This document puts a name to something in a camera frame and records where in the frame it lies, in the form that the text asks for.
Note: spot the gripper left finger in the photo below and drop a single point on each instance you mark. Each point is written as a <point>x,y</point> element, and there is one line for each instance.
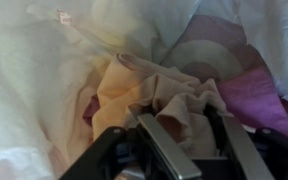
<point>167,150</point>

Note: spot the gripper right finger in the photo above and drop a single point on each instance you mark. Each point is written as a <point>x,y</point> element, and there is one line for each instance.
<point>244,150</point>

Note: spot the magenta shirt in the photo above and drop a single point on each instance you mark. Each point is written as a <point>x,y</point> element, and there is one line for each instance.
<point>254,100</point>

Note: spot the peach shirt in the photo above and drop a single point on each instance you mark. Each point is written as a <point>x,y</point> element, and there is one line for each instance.
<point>144,90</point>

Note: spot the white red plastic bag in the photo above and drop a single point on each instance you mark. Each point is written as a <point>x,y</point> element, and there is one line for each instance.
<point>34,83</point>

